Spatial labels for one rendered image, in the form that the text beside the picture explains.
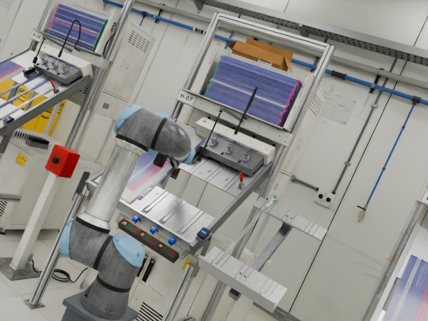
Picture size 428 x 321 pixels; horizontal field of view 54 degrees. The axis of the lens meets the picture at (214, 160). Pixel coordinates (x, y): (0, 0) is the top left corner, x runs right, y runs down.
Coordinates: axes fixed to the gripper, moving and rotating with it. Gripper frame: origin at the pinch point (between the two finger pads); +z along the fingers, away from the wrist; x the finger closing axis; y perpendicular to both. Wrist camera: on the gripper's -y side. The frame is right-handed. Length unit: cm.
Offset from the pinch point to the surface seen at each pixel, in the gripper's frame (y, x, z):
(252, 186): 19.2, -32.2, 17.4
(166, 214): -20.5, -9.6, 7.0
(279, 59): 108, 2, 13
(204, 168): 15.4, -4.1, 16.2
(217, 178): 13.6, -14.3, 15.8
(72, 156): -16, 68, 16
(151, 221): -28.4, -7.6, 4.1
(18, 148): -23, 130, 38
